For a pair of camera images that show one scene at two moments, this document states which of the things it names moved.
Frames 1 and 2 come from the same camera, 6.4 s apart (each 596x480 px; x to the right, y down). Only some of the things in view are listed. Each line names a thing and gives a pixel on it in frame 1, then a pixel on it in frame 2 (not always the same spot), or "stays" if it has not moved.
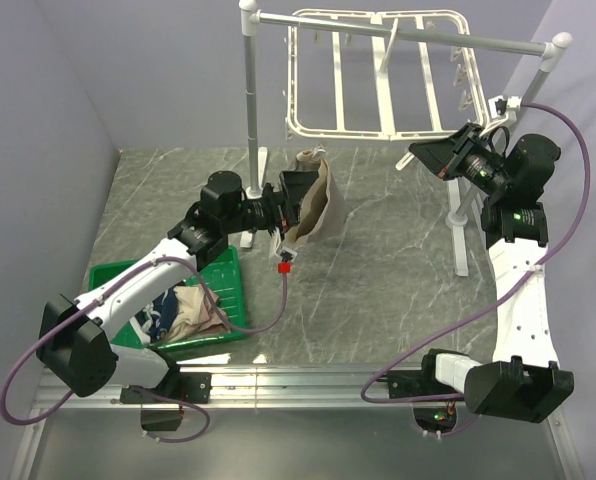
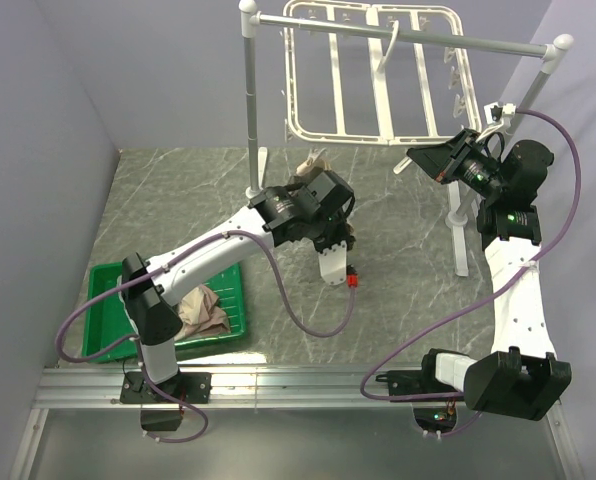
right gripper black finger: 436,155 stays
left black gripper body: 263,212 to 330,230
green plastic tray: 221,275 stays
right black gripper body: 475,163 stays
